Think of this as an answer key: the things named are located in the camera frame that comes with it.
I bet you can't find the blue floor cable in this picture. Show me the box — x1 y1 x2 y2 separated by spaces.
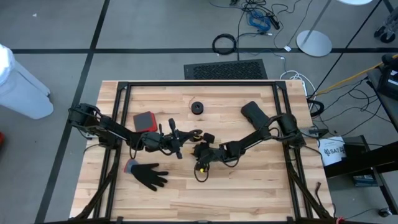
248 11 272 32

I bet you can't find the black cable loop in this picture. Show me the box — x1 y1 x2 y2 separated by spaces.
307 98 325 118

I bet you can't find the yellow floor cable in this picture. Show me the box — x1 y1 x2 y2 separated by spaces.
310 53 398 97

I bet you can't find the black glove grey cuff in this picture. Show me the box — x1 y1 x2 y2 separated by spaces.
123 157 169 192

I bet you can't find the black floor vent grille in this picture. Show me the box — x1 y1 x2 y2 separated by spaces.
183 58 269 80

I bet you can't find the coiled black floor cable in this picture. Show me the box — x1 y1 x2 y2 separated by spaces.
211 33 238 56

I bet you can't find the black box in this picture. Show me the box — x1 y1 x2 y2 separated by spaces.
343 135 371 156

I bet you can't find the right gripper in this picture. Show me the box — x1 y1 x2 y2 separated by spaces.
192 133 225 170

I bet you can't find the white bagged bin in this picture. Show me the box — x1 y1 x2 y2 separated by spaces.
0 43 54 120

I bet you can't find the stack of books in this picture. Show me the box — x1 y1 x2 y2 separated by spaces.
353 174 379 187

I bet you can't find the grey side table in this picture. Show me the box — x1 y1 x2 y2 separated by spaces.
366 68 398 134

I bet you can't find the black aluminium frame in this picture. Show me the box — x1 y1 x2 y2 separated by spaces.
70 80 335 224

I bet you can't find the red and black pad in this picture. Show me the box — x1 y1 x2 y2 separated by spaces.
132 111 159 134

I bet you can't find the black zip case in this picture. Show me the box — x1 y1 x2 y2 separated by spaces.
241 101 272 131

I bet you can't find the red cord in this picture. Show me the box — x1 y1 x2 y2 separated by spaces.
188 95 200 115

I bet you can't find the brown strap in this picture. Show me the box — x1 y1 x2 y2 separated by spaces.
313 181 323 202

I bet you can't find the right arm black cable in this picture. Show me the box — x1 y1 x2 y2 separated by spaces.
193 160 210 184

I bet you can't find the black caster wheel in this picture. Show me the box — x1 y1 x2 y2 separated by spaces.
374 12 398 44

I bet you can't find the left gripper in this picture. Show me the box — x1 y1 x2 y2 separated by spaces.
142 118 203 160

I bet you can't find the black electronic device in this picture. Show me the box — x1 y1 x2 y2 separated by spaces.
377 53 398 101

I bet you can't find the white floor cable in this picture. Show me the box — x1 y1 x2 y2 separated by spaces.
279 70 317 94

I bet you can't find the white round disc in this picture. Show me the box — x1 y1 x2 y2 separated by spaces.
337 0 374 6

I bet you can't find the grey round-base stand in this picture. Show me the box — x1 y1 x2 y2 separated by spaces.
295 0 333 58

